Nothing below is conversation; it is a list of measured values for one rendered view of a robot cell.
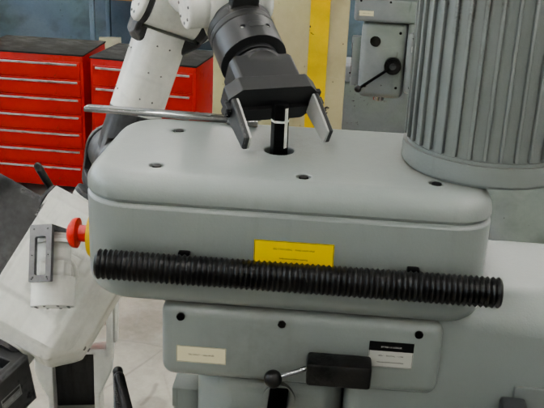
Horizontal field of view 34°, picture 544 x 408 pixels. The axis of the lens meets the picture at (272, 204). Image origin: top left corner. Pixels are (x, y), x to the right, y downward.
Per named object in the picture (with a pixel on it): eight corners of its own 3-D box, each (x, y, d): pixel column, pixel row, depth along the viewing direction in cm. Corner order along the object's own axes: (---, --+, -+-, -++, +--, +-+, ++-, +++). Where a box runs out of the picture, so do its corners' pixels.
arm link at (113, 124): (152, 109, 159) (129, 180, 161) (104, 95, 155) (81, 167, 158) (165, 124, 148) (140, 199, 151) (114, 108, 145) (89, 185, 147)
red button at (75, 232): (64, 252, 114) (62, 223, 113) (73, 240, 118) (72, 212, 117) (89, 254, 114) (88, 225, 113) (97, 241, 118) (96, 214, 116)
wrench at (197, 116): (80, 113, 121) (80, 108, 121) (90, 106, 125) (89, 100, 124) (257, 127, 118) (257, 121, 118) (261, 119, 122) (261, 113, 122)
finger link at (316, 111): (329, 128, 107) (312, 92, 110) (321, 146, 109) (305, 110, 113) (341, 127, 107) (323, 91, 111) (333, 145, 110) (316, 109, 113)
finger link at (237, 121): (247, 152, 106) (232, 115, 109) (252, 133, 103) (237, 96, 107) (235, 153, 105) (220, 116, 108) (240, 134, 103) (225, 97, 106)
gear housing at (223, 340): (159, 377, 108) (159, 304, 104) (193, 288, 130) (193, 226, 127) (437, 400, 106) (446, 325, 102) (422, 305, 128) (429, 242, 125)
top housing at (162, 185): (78, 301, 104) (72, 172, 98) (129, 218, 128) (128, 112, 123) (482, 331, 101) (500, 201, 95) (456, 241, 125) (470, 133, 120)
